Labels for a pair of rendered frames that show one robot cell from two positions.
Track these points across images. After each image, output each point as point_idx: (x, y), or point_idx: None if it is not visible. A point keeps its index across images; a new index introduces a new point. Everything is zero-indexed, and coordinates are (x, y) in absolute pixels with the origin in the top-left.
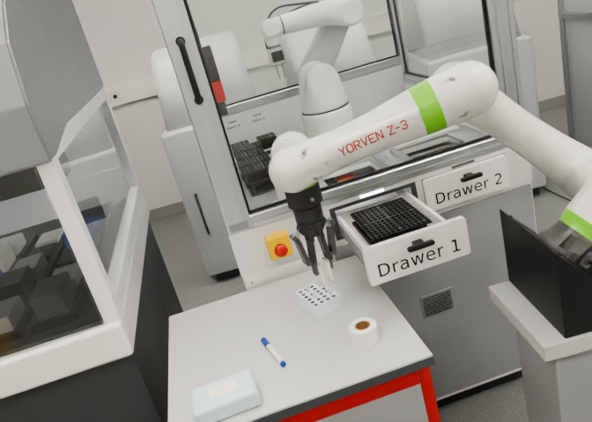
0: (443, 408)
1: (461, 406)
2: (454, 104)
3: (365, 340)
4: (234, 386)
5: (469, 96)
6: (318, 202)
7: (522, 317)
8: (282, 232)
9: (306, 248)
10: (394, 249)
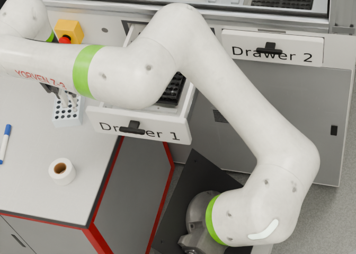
0: (229, 173)
1: (242, 180)
2: (101, 97)
3: (55, 181)
4: None
5: (114, 100)
6: None
7: None
8: (72, 23)
9: (99, 40)
10: (114, 119)
